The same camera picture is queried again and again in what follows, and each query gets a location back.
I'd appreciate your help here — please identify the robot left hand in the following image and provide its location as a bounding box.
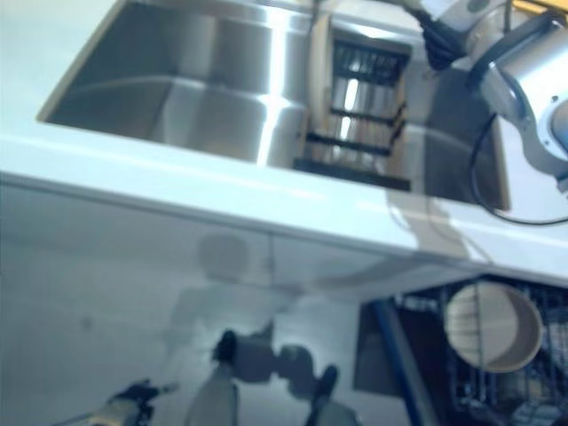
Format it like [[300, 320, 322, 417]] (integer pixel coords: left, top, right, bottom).
[[110, 379, 178, 421]]

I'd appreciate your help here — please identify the white round plate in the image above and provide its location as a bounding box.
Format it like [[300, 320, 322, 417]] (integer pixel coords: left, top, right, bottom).
[[443, 281, 545, 372], [308, 11, 334, 134]]

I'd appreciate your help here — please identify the white robot left leg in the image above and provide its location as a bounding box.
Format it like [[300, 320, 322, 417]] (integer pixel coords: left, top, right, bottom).
[[184, 359, 239, 426]]

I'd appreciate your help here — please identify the black robot left foot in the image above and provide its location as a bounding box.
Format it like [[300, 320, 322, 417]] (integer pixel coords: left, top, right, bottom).
[[217, 328, 238, 364]]

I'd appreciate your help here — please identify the white glossy cabinet door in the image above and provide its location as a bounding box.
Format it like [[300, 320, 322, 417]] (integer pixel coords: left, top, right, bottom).
[[268, 230, 400, 312], [0, 175, 276, 338]]

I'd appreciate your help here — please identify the black roll-up sink rack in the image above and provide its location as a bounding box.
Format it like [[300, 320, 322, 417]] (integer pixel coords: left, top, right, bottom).
[[292, 37, 413, 193]]

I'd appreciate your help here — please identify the stainless steel sink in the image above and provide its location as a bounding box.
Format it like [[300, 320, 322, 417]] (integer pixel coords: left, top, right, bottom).
[[35, 0, 512, 212]]

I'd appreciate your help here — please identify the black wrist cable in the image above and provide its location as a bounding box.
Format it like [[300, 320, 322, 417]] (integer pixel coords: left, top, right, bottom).
[[468, 57, 568, 225]]

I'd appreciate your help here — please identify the yellow window with dark frame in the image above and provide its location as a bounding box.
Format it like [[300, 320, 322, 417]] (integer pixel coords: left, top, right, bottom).
[[509, 0, 568, 19]]

